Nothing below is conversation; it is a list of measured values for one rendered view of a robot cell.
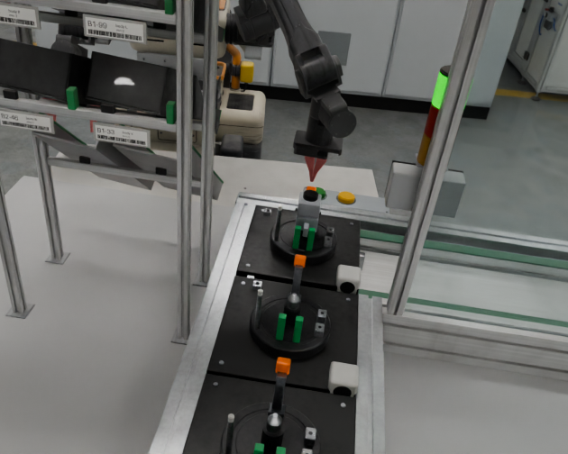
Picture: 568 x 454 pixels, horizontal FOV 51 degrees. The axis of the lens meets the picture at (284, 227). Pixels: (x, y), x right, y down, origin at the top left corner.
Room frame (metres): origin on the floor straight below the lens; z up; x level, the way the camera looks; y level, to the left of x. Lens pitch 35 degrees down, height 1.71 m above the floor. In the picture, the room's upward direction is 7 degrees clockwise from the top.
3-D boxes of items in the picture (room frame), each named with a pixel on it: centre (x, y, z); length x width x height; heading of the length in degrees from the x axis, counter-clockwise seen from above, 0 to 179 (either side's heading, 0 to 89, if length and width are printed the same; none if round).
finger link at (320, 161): (1.13, -0.04, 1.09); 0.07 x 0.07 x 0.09; 87
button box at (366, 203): (1.21, -0.14, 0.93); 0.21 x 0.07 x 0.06; 87
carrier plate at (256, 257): (1.00, -0.04, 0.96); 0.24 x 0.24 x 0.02; 87
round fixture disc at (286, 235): (1.00, -0.04, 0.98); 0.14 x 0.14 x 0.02
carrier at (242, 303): (0.75, -0.03, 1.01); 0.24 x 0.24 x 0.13; 87
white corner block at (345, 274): (0.90, -0.14, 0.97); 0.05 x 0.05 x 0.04; 87
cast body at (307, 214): (0.99, -0.04, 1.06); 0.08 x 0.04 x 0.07; 178
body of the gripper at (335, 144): (1.14, -0.05, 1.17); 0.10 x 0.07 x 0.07; 87
